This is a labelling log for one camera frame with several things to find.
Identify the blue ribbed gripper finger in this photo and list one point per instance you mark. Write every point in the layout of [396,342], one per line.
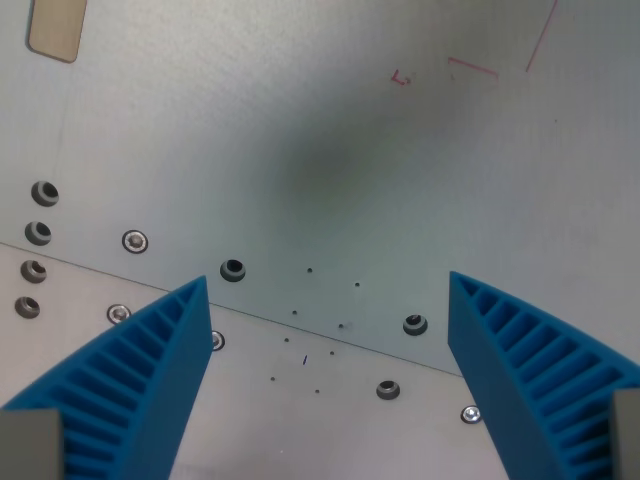
[150,380]
[520,380]

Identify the silver flat head screw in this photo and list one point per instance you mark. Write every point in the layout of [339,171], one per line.
[135,241]
[217,340]
[470,414]
[118,313]

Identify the beige rounded wooden panel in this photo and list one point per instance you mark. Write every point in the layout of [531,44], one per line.
[55,27]

